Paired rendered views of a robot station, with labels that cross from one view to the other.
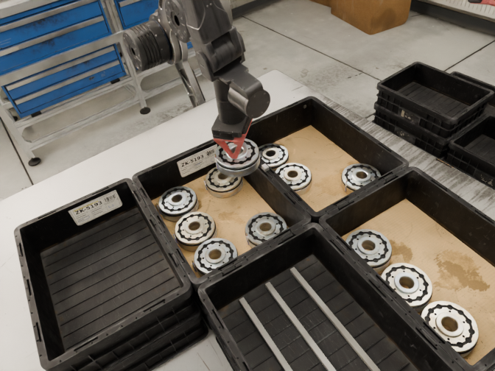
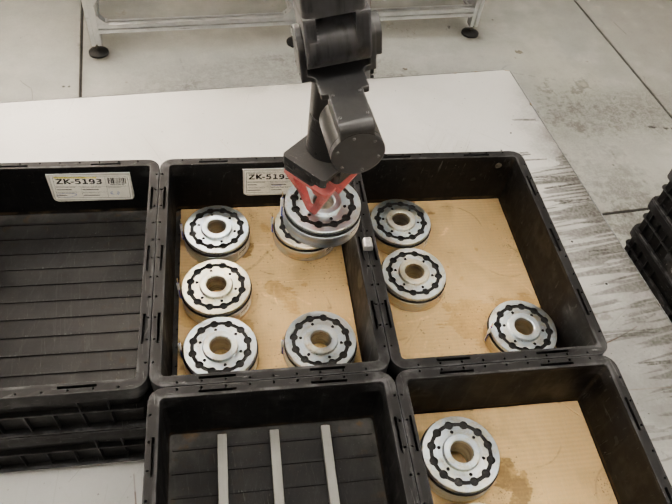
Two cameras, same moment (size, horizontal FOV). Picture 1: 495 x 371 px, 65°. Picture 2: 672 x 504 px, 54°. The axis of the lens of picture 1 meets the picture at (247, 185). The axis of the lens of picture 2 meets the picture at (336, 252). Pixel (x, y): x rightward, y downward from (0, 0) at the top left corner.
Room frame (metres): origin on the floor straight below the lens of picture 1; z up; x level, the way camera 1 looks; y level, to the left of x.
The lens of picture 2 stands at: (0.12, -0.13, 1.65)
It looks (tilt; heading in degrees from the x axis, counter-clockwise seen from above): 50 degrees down; 12
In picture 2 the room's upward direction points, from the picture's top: 8 degrees clockwise
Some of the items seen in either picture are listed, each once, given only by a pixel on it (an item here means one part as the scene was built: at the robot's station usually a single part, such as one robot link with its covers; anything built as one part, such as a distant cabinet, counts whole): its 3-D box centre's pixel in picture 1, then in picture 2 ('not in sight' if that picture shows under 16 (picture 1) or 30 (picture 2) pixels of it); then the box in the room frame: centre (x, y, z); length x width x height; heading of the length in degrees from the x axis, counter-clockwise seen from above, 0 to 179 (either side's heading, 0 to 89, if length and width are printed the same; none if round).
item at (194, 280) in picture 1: (214, 199); (263, 258); (0.66, 0.08, 0.92); 0.40 x 0.30 x 0.02; 25
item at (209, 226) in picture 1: (194, 227); (216, 286); (0.63, 0.15, 0.86); 0.10 x 0.10 x 0.01
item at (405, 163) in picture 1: (313, 149); (464, 248); (0.79, -0.19, 0.92); 0.40 x 0.30 x 0.02; 25
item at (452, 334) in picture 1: (449, 324); not in sight; (0.30, -0.34, 0.86); 0.05 x 0.05 x 0.01
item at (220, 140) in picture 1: (233, 138); (320, 181); (0.68, 0.02, 1.08); 0.07 x 0.07 x 0.09; 69
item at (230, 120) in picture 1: (231, 109); (331, 134); (0.69, 0.01, 1.15); 0.10 x 0.07 x 0.07; 159
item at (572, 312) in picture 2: (312, 163); (456, 269); (0.79, -0.19, 0.87); 0.40 x 0.30 x 0.11; 25
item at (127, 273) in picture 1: (104, 270); (51, 290); (0.53, 0.35, 0.87); 0.40 x 0.30 x 0.11; 25
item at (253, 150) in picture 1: (236, 152); (322, 204); (0.70, 0.01, 1.03); 0.10 x 0.10 x 0.01
